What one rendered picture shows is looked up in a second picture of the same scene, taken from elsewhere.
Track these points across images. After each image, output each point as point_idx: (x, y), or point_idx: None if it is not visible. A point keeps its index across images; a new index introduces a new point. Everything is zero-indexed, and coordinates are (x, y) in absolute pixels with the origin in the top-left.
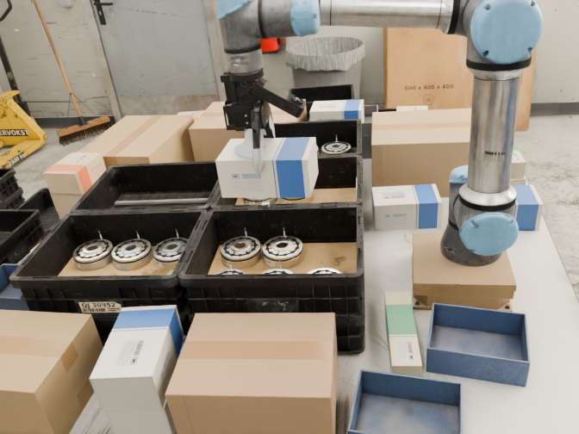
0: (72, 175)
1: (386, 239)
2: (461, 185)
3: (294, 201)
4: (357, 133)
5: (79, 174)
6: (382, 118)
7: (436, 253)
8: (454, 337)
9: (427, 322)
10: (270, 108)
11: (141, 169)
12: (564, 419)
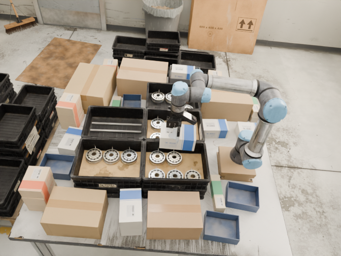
0: (71, 109)
1: (206, 143)
2: (243, 140)
3: None
4: None
5: (73, 108)
6: None
7: (228, 157)
8: (233, 192)
9: (224, 185)
10: None
11: (104, 108)
12: (267, 224)
